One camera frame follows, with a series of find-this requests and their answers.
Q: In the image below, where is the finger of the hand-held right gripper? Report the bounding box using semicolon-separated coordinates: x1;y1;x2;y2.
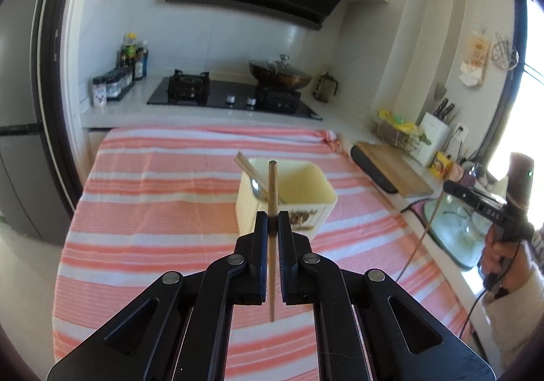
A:
443;180;482;210

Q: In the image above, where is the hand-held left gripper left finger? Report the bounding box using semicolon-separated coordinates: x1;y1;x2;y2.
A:
47;211;273;381

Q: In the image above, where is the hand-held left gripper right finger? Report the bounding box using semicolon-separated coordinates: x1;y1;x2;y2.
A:
278;211;498;381

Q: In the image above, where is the metal spoon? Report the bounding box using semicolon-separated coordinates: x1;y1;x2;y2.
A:
249;178;270;200

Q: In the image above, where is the white ribbed utensil box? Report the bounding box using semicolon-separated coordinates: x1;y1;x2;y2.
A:
236;158;338;241

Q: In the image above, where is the person's right forearm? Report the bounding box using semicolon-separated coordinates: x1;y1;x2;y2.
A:
484;223;544;373

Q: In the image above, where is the person's right hand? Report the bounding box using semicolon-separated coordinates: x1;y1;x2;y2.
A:
478;229;533;302

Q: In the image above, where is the yellow snack packet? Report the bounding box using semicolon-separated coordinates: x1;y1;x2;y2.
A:
431;151;453;175

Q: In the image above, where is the pink mat black trim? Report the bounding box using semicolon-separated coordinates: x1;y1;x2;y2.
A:
399;198;447;237

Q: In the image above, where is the white knife block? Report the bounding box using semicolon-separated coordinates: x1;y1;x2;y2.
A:
419;97;457;167

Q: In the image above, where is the wooden cutting board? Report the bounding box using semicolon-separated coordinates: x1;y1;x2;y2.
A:
355;141;434;198

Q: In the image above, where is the black tray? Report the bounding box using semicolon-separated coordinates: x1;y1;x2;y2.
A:
351;146;400;195

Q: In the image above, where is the pink white striped tablecloth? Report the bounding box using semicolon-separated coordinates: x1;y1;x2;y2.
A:
52;126;474;381

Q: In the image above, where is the kitchen window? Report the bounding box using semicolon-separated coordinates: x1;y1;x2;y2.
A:
489;0;544;195

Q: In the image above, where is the black gas stove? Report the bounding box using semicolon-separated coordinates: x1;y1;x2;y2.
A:
147;70;324;121

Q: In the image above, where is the dark frying pan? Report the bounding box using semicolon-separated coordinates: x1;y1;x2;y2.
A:
248;59;313;91

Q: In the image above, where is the glass pan lid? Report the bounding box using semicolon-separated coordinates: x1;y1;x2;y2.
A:
255;53;304;76

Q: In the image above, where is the blue label bottle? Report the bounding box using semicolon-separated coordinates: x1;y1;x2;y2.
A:
134;41;149;82

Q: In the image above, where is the row of spice jars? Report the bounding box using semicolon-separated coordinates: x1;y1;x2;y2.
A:
91;68;134;107

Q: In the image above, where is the grey refrigerator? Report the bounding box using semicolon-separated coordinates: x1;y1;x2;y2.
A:
0;15;81;246

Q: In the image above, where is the clear oil bottle yellow cap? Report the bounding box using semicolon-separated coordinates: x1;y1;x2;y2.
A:
122;33;139;67

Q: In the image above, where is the white wall socket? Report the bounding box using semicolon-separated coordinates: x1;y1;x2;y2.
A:
450;122;470;148

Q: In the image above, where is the wire basket with yellow items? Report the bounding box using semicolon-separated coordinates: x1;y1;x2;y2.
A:
374;110;426;150

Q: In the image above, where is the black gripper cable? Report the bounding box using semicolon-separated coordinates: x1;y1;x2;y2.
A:
459;279;494;339

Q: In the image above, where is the printed wall hanging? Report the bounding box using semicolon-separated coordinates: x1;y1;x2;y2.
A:
459;30;491;88

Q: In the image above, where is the hanging wire trivet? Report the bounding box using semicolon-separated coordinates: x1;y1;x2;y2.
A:
493;33;520;69

